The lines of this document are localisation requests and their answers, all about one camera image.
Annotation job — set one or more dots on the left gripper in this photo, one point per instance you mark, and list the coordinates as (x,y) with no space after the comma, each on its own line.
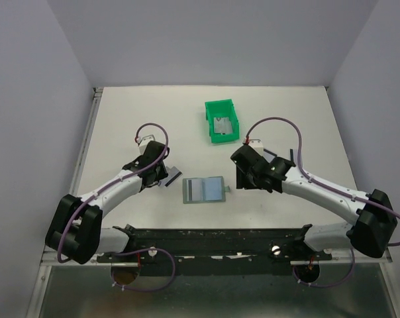
(163,173)

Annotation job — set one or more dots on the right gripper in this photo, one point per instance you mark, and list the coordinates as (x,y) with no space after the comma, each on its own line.
(241,181)

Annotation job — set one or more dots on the green leather card holder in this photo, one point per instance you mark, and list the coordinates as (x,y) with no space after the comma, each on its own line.
(214,190)

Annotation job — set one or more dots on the silver magnetic stripe card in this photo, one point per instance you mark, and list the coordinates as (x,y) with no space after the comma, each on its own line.
(194,190)

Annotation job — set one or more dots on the patterned credit card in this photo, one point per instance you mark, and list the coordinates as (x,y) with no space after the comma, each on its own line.
(172,171)

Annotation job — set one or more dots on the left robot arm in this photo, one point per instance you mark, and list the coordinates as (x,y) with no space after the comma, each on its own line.
(76,231)

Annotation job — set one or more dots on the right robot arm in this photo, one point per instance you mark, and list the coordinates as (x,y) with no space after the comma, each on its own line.
(366,226)

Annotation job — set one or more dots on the silver card near right gripper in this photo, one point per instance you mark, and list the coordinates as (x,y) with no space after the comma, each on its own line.
(269,155)

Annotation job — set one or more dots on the far right silver card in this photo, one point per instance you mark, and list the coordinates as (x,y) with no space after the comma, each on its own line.
(293,152)

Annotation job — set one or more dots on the silver card in bin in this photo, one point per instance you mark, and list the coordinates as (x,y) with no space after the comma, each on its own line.
(222,126)

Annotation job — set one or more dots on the green plastic bin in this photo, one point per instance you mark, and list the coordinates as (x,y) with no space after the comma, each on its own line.
(222,108)

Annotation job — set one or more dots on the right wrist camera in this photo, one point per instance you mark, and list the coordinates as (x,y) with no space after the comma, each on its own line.
(255,144)

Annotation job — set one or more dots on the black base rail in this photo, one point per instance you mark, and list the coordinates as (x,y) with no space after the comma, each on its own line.
(214,252)

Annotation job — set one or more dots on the right aluminium frame extrusion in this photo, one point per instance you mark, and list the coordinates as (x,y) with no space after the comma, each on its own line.
(365,293)

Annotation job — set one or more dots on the aluminium frame extrusion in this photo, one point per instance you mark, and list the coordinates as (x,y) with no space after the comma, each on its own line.
(365,293)
(44,270)

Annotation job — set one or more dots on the left aluminium frame extrusion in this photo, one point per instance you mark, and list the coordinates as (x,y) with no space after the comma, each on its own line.
(44,270)

